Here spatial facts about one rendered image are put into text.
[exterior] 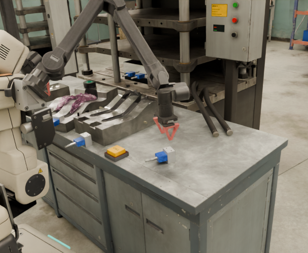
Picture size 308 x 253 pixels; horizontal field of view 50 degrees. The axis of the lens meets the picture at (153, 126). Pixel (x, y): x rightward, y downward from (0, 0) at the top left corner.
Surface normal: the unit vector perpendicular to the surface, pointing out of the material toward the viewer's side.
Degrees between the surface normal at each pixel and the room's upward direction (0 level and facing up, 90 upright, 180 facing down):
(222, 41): 90
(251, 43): 90
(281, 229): 0
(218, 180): 0
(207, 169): 0
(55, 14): 90
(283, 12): 90
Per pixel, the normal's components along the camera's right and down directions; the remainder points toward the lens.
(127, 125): 0.70, 0.26
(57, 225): -0.05, -0.91
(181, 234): -0.72, 0.32
